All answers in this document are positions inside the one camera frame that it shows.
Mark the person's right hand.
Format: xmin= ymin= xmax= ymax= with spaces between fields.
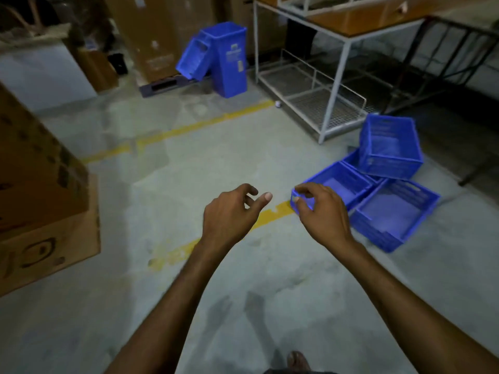
xmin=292 ymin=182 xmax=356 ymax=250

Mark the person's left hand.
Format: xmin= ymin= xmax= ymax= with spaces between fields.
xmin=201 ymin=184 xmax=273 ymax=250

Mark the person's left forearm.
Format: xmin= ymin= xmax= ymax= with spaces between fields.
xmin=104 ymin=237 xmax=237 ymax=374

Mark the person's right forearm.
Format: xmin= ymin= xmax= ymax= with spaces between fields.
xmin=325 ymin=239 xmax=499 ymax=374

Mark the blue plastic crate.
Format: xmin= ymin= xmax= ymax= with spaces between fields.
xmin=349 ymin=178 xmax=441 ymax=254
xmin=342 ymin=149 xmax=386 ymax=184
xmin=175 ymin=34 xmax=213 ymax=82
xmin=290 ymin=161 xmax=376 ymax=215
xmin=358 ymin=113 xmax=425 ymax=181

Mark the tall blue plastic bin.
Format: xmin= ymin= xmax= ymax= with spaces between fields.
xmin=200 ymin=22 xmax=249 ymax=99

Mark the dark pallet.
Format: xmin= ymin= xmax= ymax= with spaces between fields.
xmin=139 ymin=73 xmax=213 ymax=99

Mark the person's foot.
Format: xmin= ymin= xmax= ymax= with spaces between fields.
xmin=286 ymin=351 xmax=312 ymax=373

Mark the black metal leg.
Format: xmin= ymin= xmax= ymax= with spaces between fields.
xmin=458 ymin=155 xmax=499 ymax=187

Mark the small black container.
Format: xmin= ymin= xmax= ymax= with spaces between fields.
xmin=108 ymin=53 xmax=129 ymax=76

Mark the tall brown cardboard box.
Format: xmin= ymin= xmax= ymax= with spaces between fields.
xmin=103 ymin=0 xmax=220 ymax=85

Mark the small brown cardboard box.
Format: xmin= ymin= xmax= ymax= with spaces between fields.
xmin=73 ymin=46 xmax=120 ymax=93

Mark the large printed cardboard box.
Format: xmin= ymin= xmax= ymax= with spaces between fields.
xmin=0 ymin=83 xmax=90 ymax=235
xmin=0 ymin=174 xmax=101 ymax=297

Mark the grey white block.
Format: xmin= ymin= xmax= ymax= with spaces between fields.
xmin=0 ymin=40 xmax=97 ymax=113

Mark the white wire rack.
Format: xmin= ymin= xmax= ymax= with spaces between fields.
xmin=258 ymin=49 xmax=368 ymax=133

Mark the white metal frame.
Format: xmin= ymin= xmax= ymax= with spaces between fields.
xmin=276 ymin=0 xmax=403 ymax=17

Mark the white frame wooden top table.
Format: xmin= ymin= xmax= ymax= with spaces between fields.
xmin=253 ymin=0 xmax=499 ymax=145

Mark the black metal frame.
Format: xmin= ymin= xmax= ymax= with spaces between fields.
xmin=384 ymin=15 xmax=499 ymax=114

